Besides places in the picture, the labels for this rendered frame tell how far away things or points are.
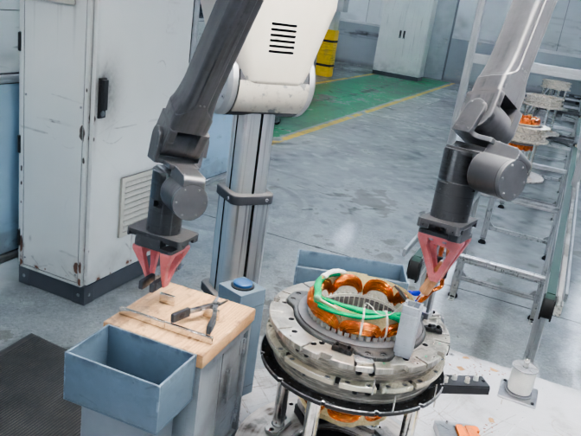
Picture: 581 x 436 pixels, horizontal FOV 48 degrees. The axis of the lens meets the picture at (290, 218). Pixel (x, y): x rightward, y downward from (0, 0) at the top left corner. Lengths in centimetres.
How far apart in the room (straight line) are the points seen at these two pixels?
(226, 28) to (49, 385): 216
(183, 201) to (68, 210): 239
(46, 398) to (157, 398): 184
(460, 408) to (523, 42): 88
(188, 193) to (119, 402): 33
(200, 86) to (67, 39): 226
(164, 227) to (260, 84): 45
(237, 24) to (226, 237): 70
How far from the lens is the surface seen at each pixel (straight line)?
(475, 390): 168
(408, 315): 106
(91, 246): 338
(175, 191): 99
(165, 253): 108
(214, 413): 123
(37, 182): 346
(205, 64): 97
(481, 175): 94
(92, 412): 111
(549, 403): 176
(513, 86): 103
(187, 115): 101
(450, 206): 98
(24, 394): 286
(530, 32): 107
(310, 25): 144
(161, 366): 111
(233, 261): 155
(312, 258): 153
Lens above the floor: 162
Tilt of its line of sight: 19 degrees down
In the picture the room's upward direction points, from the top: 8 degrees clockwise
